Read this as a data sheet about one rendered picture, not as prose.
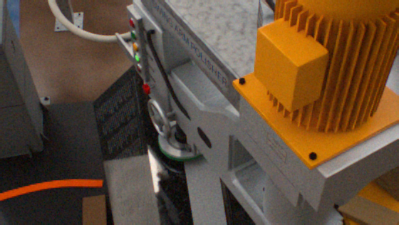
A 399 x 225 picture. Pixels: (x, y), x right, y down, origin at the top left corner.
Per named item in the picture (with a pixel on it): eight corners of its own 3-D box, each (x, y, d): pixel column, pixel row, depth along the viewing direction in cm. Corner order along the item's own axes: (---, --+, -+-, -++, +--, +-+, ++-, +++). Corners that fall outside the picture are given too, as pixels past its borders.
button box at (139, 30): (152, 80, 191) (144, 16, 170) (145, 83, 190) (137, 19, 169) (142, 67, 195) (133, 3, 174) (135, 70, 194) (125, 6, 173)
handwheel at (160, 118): (192, 137, 187) (191, 108, 176) (167, 149, 183) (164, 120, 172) (172, 110, 195) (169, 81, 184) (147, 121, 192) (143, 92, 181)
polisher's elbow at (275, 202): (293, 169, 162) (301, 127, 148) (344, 211, 152) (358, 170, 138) (248, 204, 154) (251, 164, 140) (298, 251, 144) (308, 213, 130)
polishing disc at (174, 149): (164, 163, 211) (164, 161, 210) (154, 123, 225) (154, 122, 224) (216, 152, 214) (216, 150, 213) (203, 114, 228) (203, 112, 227)
